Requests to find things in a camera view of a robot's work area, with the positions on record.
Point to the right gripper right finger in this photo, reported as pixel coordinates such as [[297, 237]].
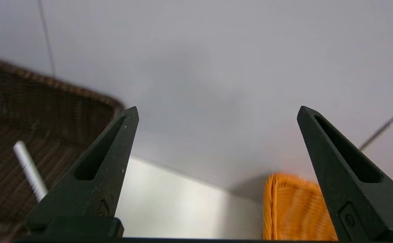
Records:
[[358, 195]]

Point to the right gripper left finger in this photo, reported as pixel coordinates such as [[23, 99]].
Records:
[[92, 189]]

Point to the thin white pen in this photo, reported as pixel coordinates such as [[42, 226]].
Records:
[[31, 172]]

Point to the orange wicker basket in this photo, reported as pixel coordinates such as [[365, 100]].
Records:
[[294, 209]]

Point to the dark brown wicker basket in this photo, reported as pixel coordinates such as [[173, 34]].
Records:
[[31, 114]]

